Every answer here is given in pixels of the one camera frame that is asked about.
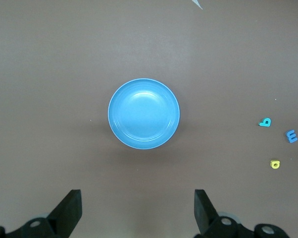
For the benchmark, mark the blue letter m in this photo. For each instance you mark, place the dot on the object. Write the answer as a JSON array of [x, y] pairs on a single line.
[[291, 136]]

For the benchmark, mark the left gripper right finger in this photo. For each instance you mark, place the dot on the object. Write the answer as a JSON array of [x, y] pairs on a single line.
[[206, 220]]

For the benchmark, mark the blue plate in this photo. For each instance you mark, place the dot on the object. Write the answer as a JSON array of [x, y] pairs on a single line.
[[144, 114]]

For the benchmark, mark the yellow letter d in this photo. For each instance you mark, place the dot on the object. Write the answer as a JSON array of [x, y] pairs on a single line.
[[272, 164]]

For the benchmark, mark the teal letter b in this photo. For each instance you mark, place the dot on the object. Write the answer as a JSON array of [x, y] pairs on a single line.
[[262, 123]]

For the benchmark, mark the white paper scrap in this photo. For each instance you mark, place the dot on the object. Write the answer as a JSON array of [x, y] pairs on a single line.
[[197, 3]]

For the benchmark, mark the brown table cover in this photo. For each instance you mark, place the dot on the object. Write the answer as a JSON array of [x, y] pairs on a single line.
[[40, 62]]

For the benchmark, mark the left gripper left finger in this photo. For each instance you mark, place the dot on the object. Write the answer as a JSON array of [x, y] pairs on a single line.
[[67, 215]]

